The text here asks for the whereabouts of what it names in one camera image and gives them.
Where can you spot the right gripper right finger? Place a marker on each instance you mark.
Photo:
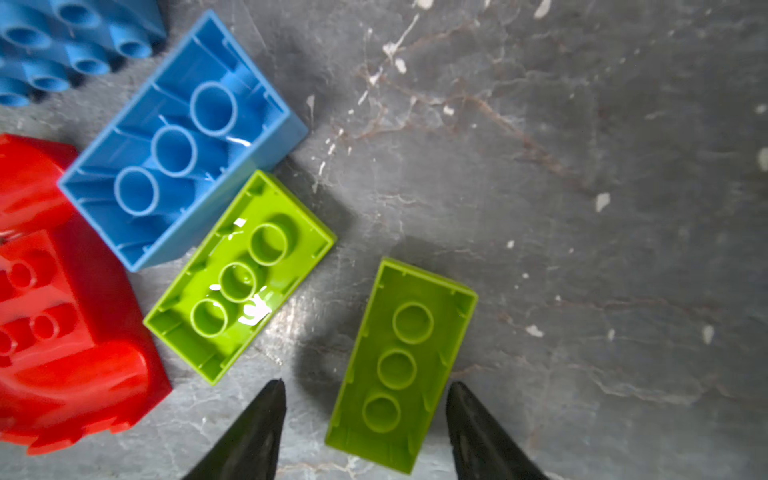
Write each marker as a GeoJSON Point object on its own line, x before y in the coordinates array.
{"type": "Point", "coordinates": [481, 448]}

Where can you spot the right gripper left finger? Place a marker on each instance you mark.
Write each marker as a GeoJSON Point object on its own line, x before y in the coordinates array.
{"type": "Point", "coordinates": [249, 449]}

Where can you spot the green lego brick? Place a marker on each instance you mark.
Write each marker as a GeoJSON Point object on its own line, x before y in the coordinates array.
{"type": "Point", "coordinates": [413, 327]}

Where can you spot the blue lego brick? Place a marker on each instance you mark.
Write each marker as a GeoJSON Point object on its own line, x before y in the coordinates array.
{"type": "Point", "coordinates": [48, 46]}

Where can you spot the red arch lego piece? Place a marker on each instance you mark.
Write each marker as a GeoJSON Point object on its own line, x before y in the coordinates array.
{"type": "Point", "coordinates": [76, 358]}

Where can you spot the green lego brick centre underside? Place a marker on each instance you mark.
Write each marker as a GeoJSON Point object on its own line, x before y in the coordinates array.
{"type": "Point", "coordinates": [255, 257]}

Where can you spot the blue lego brick underside up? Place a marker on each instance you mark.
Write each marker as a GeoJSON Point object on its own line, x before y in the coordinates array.
{"type": "Point", "coordinates": [157, 178]}

